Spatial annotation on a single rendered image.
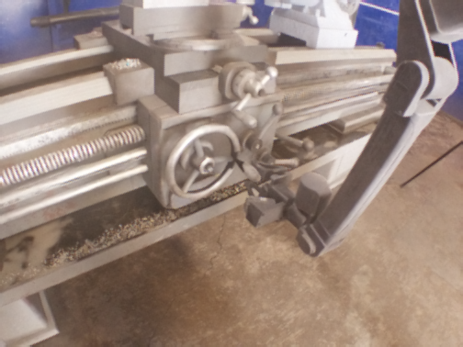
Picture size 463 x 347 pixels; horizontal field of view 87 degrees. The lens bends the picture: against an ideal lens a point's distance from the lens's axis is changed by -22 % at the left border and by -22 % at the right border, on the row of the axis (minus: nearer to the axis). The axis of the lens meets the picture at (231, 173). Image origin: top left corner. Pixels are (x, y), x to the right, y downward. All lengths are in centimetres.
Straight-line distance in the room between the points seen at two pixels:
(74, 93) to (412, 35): 70
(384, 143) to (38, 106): 71
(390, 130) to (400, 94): 7
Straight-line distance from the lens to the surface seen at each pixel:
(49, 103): 77
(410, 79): 38
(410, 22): 41
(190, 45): 75
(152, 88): 81
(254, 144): 86
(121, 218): 101
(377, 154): 46
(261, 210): 60
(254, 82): 70
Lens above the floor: 113
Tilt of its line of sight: 38 degrees down
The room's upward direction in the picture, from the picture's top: 7 degrees clockwise
